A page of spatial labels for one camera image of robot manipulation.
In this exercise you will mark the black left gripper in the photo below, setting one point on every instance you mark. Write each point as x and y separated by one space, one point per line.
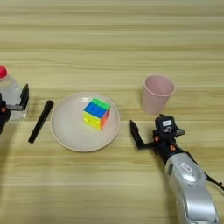
3 115

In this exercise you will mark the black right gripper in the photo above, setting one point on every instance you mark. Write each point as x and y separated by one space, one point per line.
166 148

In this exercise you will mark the clear red-capped water bottle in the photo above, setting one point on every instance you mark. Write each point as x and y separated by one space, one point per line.
10 90

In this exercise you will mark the pink plastic cup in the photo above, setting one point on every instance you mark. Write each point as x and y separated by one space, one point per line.
156 102

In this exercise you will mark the black marker pen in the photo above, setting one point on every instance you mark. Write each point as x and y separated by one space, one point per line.
40 122

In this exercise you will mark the right gripper labelled black box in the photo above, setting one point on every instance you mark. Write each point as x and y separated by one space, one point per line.
165 124

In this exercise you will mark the colourful puzzle cube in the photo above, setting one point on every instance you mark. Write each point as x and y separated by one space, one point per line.
95 115

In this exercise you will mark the cream round plate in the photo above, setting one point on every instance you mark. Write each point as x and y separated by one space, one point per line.
70 128

